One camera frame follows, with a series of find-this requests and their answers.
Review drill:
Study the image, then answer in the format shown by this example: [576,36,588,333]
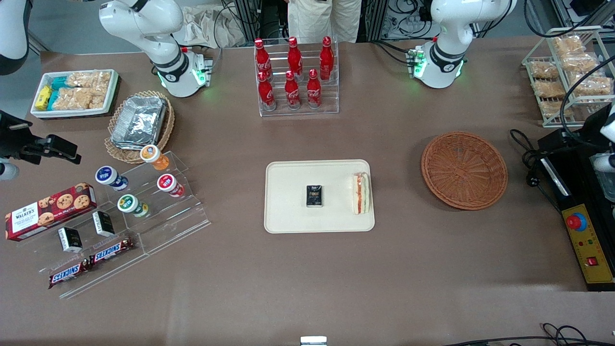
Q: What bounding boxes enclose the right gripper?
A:
[0,111,82,182]

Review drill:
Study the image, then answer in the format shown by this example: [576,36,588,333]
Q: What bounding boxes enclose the triangular white bread sandwich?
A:
[352,172,371,215]

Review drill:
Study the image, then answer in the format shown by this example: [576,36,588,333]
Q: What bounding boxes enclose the grey arm base connector block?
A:
[406,46,428,79]
[192,50,215,87]

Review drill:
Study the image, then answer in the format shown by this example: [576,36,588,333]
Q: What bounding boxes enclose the clear glass tray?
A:
[597,171,615,203]

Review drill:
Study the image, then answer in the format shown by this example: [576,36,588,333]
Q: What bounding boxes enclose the brown round wicker basket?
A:
[421,132,508,211]

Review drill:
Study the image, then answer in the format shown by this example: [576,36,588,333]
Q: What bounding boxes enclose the light oval wicker basket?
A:
[104,90,175,164]

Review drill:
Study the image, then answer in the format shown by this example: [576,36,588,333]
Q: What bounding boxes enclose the beige rectangular tray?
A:
[264,160,375,234]

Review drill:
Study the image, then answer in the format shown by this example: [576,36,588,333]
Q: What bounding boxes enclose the bagged fried snack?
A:
[560,53,599,73]
[569,75,614,96]
[539,99,573,119]
[529,61,561,80]
[553,36,585,54]
[534,80,567,99]

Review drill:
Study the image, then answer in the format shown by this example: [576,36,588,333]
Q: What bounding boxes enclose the blue lid cup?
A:
[95,166,129,192]

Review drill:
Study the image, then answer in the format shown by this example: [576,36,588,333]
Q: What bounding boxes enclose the black countertop appliance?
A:
[538,142,615,292]

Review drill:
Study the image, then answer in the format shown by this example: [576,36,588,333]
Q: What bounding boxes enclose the clear rice cracker pack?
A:
[53,86,107,111]
[66,71,112,90]

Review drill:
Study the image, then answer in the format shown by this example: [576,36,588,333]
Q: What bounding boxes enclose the yellow snack packet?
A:
[35,85,53,111]

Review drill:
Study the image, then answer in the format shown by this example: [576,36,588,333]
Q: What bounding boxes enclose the red Walkers cookie box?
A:
[5,182,98,242]

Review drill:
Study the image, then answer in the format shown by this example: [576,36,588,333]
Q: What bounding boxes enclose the white rectangular snack bin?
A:
[30,69,120,119]

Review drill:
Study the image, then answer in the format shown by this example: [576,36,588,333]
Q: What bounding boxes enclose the small black white box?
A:
[58,227,83,254]
[92,210,116,237]

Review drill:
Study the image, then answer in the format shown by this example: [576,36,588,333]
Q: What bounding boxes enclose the silver foil container stack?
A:
[110,96,168,150]

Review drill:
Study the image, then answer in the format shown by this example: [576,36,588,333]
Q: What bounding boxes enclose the green lid cup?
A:
[117,194,150,218]

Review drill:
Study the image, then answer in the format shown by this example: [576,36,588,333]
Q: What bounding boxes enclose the red emergency stop button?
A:
[566,212,588,233]

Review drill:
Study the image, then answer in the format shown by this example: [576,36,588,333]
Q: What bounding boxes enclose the orange lid cup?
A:
[140,145,170,172]

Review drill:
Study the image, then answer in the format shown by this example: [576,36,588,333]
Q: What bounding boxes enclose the red lid cup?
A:
[157,174,185,198]

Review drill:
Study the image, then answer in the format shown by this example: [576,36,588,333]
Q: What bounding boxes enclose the Snickers chocolate bar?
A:
[89,237,136,266]
[48,259,95,290]

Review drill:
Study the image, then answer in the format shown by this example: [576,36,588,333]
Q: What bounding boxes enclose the yellow control panel box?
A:
[562,204,615,285]

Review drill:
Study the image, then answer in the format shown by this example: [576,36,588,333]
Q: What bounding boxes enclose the clear acrylic stepped stand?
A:
[36,151,212,300]

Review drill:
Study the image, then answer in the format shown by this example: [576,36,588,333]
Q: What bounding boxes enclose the red cola bottle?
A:
[284,71,301,111]
[319,36,335,81]
[306,69,322,109]
[258,71,277,111]
[254,38,272,80]
[287,37,304,77]

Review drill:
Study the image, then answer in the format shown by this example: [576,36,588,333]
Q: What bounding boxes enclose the clear acrylic bottle rack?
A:
[254,36,340,117]

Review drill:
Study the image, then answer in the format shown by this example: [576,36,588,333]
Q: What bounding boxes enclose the person in beige trousers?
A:
[287,0,362,44]

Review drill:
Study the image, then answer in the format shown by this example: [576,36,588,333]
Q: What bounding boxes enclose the black power cable with plug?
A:
[509,129,564,213]

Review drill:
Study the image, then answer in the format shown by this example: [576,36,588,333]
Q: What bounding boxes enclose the white wire shelf rack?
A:
[522,26,615,128]

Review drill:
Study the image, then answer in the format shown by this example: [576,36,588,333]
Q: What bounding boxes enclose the black floor cables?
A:
[442,323,615,346]

